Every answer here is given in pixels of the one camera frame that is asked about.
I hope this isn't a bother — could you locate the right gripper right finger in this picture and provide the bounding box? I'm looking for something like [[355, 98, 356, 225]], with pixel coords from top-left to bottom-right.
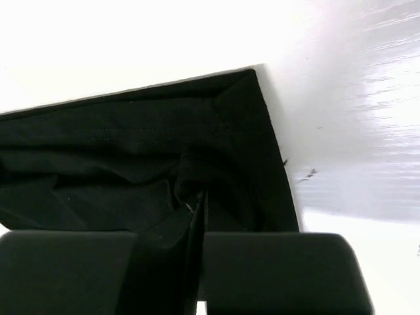
[[202, 192, 374, 314]]

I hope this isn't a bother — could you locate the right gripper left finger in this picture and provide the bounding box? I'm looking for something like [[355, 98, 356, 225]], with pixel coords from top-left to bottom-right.
[[1, 193, 205, 314]]

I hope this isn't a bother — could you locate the black skirt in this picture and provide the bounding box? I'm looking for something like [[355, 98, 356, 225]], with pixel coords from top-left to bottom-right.
[[0, 68, 301, 250]]

